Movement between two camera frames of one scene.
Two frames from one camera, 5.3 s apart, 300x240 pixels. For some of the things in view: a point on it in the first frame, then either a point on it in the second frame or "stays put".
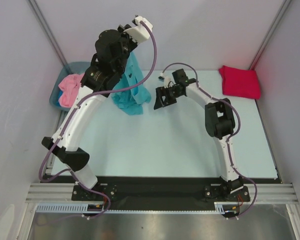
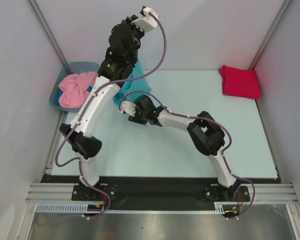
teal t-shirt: [131, 93] stays put
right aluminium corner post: [283, 8] stays put
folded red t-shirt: [240, 82] stays put
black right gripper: [167, 94] → [135, 119]
